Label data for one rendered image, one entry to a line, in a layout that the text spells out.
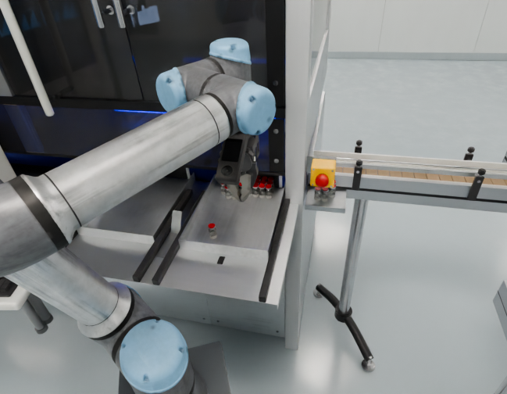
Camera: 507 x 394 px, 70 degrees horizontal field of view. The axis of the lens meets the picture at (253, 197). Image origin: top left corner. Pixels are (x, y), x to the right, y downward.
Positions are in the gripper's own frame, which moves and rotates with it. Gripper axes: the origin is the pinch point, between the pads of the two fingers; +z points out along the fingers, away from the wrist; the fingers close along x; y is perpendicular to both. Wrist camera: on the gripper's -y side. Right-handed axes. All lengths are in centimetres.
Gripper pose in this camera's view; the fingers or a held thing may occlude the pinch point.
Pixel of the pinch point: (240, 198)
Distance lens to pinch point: 87.0
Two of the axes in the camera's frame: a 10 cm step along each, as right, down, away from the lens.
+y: 2.3, -6.0, 7.7
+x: -9.7, -0.9, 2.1
